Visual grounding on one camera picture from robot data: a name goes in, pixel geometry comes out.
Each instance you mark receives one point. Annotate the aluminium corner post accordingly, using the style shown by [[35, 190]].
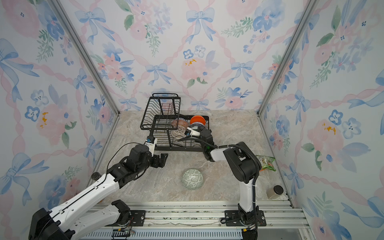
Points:
[[64, 19], [291, 47]]

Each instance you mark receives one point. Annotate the black wire dish rack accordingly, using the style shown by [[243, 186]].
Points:
[[165, 123]]

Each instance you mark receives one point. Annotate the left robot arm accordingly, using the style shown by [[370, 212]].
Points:
[[69, 220]]

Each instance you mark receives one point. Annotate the right aluminium corner post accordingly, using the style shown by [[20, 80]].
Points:
[[291, 47]]

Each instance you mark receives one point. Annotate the red patterned bowl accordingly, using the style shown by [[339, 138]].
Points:
[[179, 122]]

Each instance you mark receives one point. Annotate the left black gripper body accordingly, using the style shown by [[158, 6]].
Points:
[[153, 161]]

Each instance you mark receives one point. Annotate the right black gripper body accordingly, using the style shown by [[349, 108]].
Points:
[[202, 131]]

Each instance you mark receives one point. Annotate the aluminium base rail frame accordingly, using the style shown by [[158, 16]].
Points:
[[221, 214]]

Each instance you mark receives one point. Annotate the black-lidded jar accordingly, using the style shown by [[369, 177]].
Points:
[[275, 192]]

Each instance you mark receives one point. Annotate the orange bowl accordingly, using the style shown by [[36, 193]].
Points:
[[198, 120]]

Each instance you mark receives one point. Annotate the green patterned bowl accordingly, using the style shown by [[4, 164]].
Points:
[[192, 179]]

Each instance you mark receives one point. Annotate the green snack packet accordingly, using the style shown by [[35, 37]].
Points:
[[267, 163]]

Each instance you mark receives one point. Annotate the dark spice jar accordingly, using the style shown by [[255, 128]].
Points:
[[95, 176]]

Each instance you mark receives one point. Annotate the white patterned bowl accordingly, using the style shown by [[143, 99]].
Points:
[[179, 133]]

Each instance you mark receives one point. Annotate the left aluminium corner post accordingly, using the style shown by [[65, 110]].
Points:
[[64, 19]]

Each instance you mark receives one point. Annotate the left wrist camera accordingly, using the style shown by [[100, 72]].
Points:
[[151, 142]]

